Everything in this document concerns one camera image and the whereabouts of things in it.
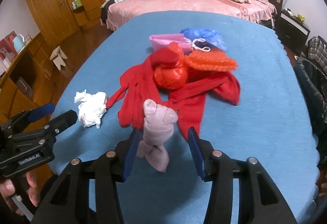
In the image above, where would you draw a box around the white tissue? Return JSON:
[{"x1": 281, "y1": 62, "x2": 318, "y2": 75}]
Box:
[{"x1": 74, "y1": 90, "x2": 107, "y2": 129}]

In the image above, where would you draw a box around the pale pink knotted sock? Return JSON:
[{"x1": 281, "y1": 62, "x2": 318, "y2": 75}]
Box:
[{"x1": 136, "y1": 99, "x2": 178, "y2": 172}]

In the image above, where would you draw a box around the red garment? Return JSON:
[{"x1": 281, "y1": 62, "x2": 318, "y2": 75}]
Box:
[{"x1": 106, "y1": 47, "x2": 241, "y2": 138}]

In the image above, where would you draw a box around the red plastic bag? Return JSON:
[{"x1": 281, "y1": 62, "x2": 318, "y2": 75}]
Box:
[{"x1": 153, "y1": 42, "x2": 188, "y2": 90}]

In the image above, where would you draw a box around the orange knitted cloth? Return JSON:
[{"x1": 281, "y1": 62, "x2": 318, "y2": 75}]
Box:
[{"x1": 184, "y1": 50, "x2": 238, "y2": 72}]

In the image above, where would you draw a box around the blue plastic bag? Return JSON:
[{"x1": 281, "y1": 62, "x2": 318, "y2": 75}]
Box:
[{"x1": 181, "y1": 28, "x2": 228, "y2": 52}]

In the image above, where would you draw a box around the pink face mask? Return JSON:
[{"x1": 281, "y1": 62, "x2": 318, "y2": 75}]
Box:
[{"x1": 148, "y1": 33, "x2": 212, "y2": 53}]

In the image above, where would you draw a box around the black trash bin with bag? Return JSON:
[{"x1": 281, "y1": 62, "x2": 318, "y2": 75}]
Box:
[{"x1": 294, "y1": 57, "x2": 326, "y2": 136}]

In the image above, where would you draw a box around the left hand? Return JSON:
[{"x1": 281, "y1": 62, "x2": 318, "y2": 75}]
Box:
[{"x1": 1, "y1": 170, "x2": 40, "y2": 216}]

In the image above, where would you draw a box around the wooden side cabinet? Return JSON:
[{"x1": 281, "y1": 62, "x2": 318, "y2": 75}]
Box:
[{"x1": 0, "y1": 32, "x2": 61, "y2": 181}]

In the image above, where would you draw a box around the small white wooden stool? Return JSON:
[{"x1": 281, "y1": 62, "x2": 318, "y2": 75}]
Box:
[{"x1": 50, "y1": 46, "x2": 68, "y2": 71}]

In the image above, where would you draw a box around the light blue kettle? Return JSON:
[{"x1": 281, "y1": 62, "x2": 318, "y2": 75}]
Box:
[{"x1": 11, "y1": 34, "x2": 25, "y2": 53}]

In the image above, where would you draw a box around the blue table cloth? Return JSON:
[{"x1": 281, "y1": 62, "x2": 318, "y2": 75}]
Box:
[{"x1": 54, "y1": 11, "x2": 319, "y2": 223}]

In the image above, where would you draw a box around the black bedside table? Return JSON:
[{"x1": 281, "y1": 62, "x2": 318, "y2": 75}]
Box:
[{"x1": 275, "y1": 10, "x2": 310, "y2": 51}]

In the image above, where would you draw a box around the bed with pink sheet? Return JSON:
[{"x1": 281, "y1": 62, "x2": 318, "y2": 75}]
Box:
[{"x1": 100, "y1": 0, "x2": 277, "y2": 31}]

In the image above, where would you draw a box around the yellow plush toy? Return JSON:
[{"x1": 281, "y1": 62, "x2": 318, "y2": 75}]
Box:
[{"x1": 296, "y1": 14, "x2": 305, "y2": 23}]

